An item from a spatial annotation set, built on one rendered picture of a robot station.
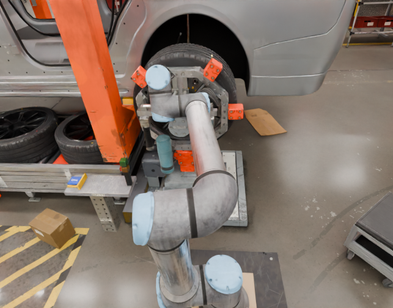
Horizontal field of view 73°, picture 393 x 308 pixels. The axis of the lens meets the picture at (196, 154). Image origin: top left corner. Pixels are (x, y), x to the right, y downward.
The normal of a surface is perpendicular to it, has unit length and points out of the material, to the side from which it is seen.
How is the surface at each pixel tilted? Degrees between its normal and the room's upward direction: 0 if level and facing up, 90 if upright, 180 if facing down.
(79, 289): 0
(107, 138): 90
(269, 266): 0
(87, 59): 90
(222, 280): 5
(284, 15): 90
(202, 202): 24
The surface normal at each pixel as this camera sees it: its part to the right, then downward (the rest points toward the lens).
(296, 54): -0.08, 0.62
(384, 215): -0.05, -0.79
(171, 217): 0.04, -0.11
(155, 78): 0.04, 0.17
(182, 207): 0.00, -0.44
